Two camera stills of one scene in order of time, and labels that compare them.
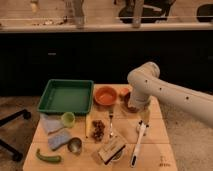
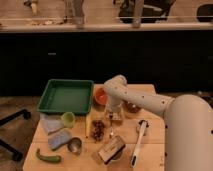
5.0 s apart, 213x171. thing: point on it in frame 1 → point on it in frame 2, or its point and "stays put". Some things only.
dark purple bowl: [125, 99] stays put
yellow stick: [87, 125] stays put
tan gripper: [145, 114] → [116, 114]
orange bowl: [105, 95] stays put
